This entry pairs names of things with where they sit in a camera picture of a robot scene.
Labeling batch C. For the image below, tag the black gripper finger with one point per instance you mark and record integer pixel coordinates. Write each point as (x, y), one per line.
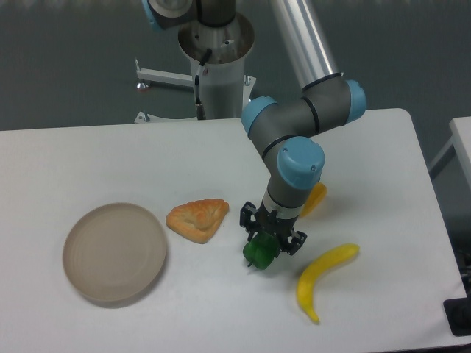
(248, 219)
(289, 241)

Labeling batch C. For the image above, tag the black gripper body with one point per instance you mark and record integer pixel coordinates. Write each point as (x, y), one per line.
(272, 225)

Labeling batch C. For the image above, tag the green bell pepper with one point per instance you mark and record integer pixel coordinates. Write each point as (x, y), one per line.
(261, 250)

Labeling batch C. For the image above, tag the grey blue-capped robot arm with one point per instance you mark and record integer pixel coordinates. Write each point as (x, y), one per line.
(283, 134)

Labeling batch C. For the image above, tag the yellow bell pepper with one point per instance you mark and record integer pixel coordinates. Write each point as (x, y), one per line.
(317, 194)

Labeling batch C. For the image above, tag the yellow banana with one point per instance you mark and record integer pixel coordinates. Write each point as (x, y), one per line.
(315, 270)

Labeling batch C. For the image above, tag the golden pastry bread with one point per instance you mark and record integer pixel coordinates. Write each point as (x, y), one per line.
(198, 221)

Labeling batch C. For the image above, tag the beige round plate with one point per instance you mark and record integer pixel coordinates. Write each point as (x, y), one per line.
(114, 254)

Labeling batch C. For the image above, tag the black box at table edge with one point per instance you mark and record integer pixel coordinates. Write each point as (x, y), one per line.
(458, 316)

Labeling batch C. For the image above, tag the white side table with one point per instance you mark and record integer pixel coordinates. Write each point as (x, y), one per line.
(458, 145)

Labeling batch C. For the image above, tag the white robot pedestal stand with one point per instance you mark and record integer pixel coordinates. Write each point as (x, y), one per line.
(217, 56)

